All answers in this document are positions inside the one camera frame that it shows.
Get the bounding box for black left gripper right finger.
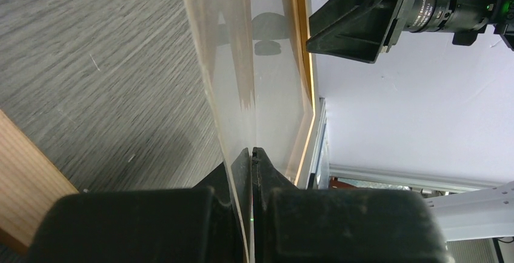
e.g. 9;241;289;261
251;147;450;262

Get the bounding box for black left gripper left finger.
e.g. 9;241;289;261
28;164;248;262

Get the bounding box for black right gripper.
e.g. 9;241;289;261
306;0;415;64

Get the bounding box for transparent acrylic sheet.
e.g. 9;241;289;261
184;0;315;262

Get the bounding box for wooden picture frame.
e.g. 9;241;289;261
0;0;316;256

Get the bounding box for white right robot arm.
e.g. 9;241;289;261
306;0;513;241

